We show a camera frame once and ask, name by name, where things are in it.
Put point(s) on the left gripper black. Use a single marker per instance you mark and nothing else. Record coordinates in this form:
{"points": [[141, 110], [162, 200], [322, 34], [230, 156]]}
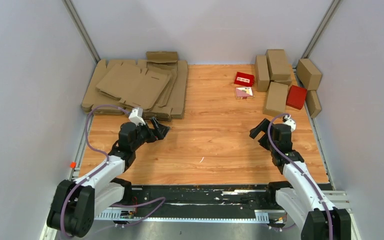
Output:
{"points": [[161, 130]]}

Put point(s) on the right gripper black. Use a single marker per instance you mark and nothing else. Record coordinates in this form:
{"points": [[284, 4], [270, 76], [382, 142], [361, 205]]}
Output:
{"points": [[263, 127]]}

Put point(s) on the cardboard box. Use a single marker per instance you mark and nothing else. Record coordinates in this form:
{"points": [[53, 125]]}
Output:
{"points": [[313, 103], [275, 101], [262, 78], [133, 86], [308, 74], [278, 66]]}

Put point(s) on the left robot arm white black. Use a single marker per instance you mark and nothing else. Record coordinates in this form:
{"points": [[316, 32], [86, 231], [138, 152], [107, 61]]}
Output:
{"points": [[77, 202]]}

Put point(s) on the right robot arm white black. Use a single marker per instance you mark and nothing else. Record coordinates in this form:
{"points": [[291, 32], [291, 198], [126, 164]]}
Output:
{"points": [[317, 217]]}

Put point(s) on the folded cardboard box front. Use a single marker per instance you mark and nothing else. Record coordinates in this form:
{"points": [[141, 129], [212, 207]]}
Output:
{"points": [[275, 101]]}

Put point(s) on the pink puzzle box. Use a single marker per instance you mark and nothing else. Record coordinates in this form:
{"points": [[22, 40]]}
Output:
{"points": [[242, 93]]}

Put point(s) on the small red box with window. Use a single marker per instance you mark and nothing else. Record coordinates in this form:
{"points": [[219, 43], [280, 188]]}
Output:
{"points": [[244, 79]]}

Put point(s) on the folded cardboard box top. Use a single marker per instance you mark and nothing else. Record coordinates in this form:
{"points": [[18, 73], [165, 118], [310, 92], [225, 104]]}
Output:
{"points": [[278, 66]]}

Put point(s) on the flat cardboard stack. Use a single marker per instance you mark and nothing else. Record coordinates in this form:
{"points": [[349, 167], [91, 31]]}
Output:
{"points": [[171, 103]]}

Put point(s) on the small orange block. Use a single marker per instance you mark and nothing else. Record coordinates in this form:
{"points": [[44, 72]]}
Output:
{"points": [[73, 165]]}

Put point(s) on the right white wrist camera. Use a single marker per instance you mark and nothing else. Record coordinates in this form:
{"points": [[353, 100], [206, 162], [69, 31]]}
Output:
{"points": [[288, 120]]}

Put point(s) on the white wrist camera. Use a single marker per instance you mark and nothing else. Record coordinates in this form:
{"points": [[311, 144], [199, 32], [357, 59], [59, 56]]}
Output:
{"points": [[135, 116], [288, 120]]}

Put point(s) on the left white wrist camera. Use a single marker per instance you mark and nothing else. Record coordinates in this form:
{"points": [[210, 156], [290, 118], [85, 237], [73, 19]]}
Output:
{"points": [[135, 116]]}

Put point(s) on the aluminium rail frame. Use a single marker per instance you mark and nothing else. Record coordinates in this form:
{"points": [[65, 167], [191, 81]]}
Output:
{"points": [[339, 198]]}

